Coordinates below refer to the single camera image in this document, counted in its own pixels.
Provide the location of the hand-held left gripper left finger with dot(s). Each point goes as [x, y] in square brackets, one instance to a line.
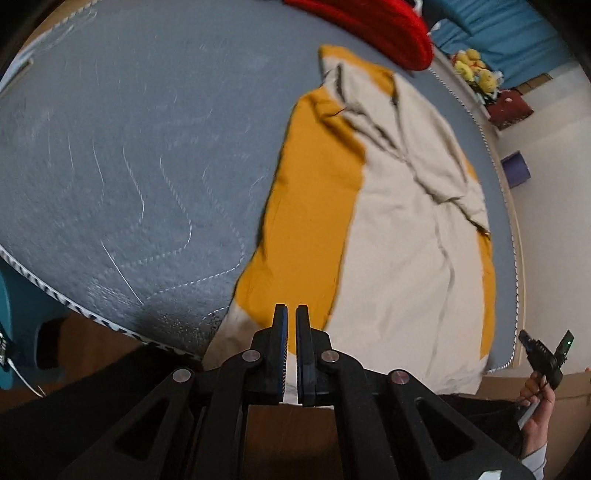
[280, 355]

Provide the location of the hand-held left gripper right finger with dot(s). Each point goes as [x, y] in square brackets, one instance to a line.
[303, 355]

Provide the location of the beige and mustard hooded jacket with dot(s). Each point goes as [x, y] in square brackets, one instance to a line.
[392, 240]

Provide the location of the person's right forearm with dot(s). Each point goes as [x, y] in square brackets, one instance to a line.
[534, 461]

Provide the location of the person's right hand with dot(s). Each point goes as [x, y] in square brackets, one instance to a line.
[538, 415]

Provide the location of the cardboard box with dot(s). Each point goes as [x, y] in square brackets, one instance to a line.
[572, 415]

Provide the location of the purple box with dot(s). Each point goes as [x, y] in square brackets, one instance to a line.
[516, 168]

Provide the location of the person's dark clothing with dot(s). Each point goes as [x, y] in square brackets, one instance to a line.
[92, 415]

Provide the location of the dark red bag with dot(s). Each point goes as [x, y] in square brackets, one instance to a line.
[510, 108]

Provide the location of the teal stool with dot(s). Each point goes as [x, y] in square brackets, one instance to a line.
[18, 323]

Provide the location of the grey quilted bed mattress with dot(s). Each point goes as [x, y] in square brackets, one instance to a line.
[115, 138]

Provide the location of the yellow plush toy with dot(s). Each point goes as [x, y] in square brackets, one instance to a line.
[468, 60]
[487, 81]

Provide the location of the blue curtain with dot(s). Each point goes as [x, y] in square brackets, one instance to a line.
[503, 32]

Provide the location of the red folded quilt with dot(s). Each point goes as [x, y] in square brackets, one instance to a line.
[383, 27]

